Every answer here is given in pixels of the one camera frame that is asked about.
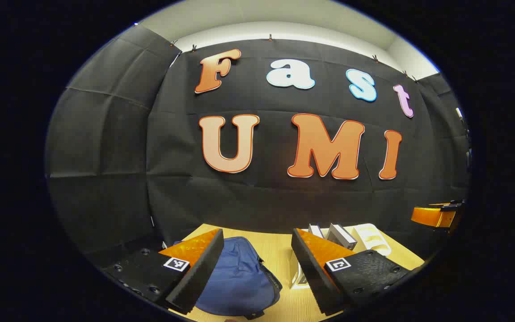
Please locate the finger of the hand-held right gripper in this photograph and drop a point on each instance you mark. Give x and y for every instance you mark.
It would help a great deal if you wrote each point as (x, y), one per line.
(432, 217)

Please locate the black portrait cover book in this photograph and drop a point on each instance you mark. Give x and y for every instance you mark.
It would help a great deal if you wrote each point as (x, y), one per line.
(342, 236)

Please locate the white plastic bookshelf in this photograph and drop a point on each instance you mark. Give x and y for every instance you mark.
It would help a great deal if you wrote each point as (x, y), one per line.
(373, 239)

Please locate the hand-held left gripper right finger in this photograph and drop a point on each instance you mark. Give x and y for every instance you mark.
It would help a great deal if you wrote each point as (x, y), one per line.
(311, 273)

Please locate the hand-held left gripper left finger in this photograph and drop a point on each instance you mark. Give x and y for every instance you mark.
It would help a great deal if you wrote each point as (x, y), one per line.
(204, 268)

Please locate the blue schoolbag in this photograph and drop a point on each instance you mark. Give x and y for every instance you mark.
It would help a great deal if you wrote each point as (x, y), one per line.
(239, 277)

